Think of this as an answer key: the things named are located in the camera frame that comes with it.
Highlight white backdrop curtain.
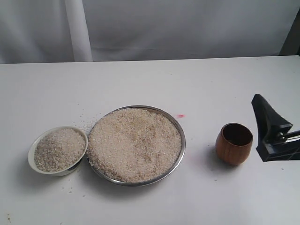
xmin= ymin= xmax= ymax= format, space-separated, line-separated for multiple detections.
xmin=0 ymin=0 xmax=300 ymax=64

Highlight white rice grains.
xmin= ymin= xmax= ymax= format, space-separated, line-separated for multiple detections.
xmin=34 ymin=128 xmax=87 ymax=173

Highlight white ceramic bowl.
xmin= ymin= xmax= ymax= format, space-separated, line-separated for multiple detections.
xmin=27 ymin=126 xmax=89 ymax=177

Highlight brown wooden cup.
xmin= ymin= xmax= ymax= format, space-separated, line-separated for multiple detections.
xmin=215 ymin=123 xmax=253 ymax=166

